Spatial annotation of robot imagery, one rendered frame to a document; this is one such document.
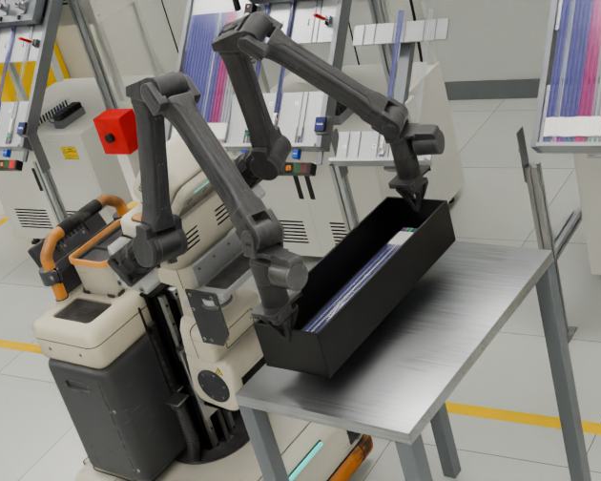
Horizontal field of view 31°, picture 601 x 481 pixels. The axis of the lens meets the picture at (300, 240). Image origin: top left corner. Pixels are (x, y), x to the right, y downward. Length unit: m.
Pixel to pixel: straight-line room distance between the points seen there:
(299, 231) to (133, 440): 1.63
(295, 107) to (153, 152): 1.50
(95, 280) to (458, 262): 0.97
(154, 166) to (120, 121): 2.01
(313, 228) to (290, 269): 2.23
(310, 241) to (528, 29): 1.70
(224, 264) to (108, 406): 0.52
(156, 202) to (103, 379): 0.66
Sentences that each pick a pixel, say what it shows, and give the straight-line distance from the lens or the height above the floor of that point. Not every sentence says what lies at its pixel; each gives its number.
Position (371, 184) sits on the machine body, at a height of 0.40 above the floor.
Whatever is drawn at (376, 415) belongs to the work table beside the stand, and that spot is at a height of 0.80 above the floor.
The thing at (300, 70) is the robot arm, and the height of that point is 1.34.
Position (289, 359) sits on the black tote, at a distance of 2.37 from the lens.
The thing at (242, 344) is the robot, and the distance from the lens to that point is 2.90.
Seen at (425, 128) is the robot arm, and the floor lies 1.14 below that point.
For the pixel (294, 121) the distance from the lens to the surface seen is 3.85.
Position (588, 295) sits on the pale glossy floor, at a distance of 3.98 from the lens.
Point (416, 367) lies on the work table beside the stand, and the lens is 2.37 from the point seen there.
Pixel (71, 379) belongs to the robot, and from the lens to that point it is 3.06.
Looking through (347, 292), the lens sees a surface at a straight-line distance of 2.51.
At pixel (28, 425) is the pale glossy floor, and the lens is 4.20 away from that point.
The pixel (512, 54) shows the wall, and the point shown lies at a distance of 5.58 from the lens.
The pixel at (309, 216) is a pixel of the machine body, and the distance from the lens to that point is 4.36.
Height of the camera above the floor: 2.15
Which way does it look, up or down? 27 degrees down
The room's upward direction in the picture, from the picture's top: 16 degrees counter-clockwise
